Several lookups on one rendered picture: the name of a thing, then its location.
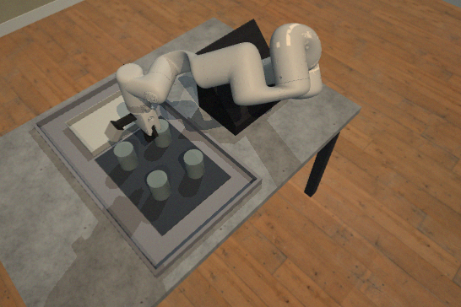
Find clear glass jar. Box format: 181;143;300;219
183;149;205;179
114;142;138;171
147;170;171;201
154;119;172;148

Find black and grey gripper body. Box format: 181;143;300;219
128;103;161;136

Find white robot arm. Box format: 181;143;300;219
104;23;323;142

